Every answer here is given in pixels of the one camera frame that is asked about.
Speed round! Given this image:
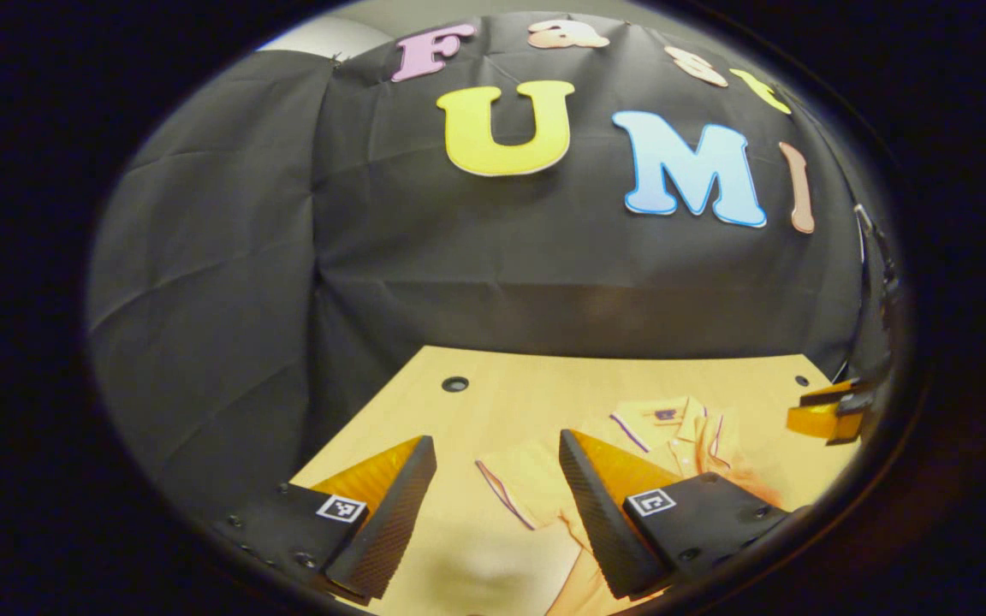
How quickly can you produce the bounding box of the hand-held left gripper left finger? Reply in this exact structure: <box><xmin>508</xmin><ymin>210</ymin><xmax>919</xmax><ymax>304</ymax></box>
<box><xmin>223</xmin><ymin>435</ymin><xmax>439</xmax><ymax>605</ymax></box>

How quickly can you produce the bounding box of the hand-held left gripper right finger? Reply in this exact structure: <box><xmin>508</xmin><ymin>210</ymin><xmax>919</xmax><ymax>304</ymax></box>
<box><xmin>558</xmin><ymin>429</ymin><xmax>806</xmax><ymax>601</ymax></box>

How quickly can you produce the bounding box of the orange T-shirt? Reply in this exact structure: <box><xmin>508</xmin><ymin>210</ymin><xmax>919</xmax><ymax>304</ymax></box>
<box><xmin>474</xmin><ymin>395</ymin><xmax>789</xmax><ymax>616</ymax></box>

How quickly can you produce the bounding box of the black backdrop cloth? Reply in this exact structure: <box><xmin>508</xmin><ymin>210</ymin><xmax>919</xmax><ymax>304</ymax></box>
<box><xmin>86</xmin><ymin>10</ymin><xmax>900</xmax><ymax>548</ymax></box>

